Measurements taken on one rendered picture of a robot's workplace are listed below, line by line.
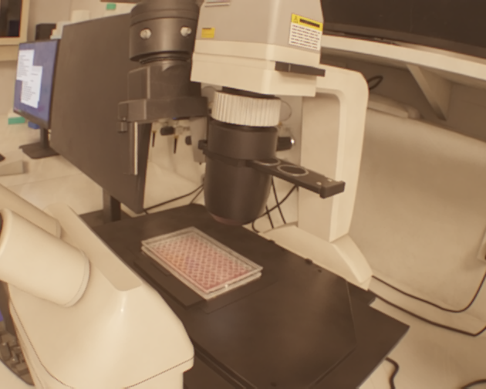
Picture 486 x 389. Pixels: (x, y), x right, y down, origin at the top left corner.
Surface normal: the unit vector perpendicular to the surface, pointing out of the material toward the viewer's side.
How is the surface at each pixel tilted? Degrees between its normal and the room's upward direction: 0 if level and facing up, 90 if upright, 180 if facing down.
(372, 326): 0
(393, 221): 90
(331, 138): 100
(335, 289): 0
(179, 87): 78
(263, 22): 90
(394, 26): 86
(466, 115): 90
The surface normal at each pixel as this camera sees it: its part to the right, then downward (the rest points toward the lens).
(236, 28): -0.70, 0.17
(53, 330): -0.46, -0.46
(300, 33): 0.70, 0.33
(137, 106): 0.00, 0.21
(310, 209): -0.71, 0.40
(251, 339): 0.11, -0.93
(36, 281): 0.50, 0.56
